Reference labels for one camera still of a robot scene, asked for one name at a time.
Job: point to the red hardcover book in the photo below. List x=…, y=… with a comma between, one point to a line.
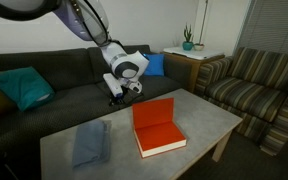
x=157, y=136

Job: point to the grey window blinds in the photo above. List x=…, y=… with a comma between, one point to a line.
x=274, y=23

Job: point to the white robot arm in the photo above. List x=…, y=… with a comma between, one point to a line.
x=124, y=63

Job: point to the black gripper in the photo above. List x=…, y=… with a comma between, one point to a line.
x=129, y=94

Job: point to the folded blue-grey cloth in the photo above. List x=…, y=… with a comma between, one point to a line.
x=90, y=143

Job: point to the striped armchair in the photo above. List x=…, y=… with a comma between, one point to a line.
x=250, y=93

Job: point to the teal cushion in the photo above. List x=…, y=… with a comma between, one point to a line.
x=20, y=86

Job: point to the wooden side table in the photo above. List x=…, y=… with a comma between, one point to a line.
x=184, y=64

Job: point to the teal pot with plant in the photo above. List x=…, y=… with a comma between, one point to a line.
x=188, y=45

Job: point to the small white plant pot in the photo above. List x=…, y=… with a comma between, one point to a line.
x=199, y=47

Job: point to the dark grey patterned sofa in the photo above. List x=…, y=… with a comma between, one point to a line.
x=67, y=100

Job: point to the blue cushion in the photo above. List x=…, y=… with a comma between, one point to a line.
x=155, y=65

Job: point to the wooden table leg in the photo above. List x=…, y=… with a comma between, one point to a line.
x=221, y=146

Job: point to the white flat board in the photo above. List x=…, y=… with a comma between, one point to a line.
x=194, y=53

